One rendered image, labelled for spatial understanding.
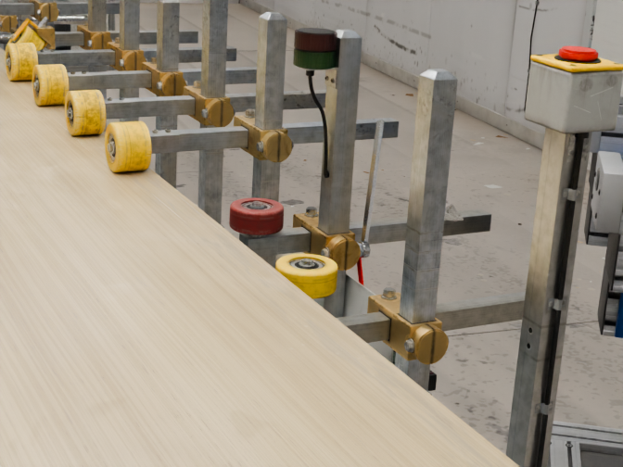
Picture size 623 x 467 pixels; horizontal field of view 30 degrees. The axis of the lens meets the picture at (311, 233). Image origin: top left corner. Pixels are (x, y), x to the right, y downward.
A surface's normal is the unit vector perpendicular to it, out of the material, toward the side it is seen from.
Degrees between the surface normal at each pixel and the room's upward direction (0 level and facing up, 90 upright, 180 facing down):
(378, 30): 90
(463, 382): 0
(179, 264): 0
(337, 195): 90
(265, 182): 90
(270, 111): 90
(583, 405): 0
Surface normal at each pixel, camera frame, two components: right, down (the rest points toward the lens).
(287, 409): 0.05, -0.95
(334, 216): 0.44, 0.31
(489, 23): -0.94, 0.06
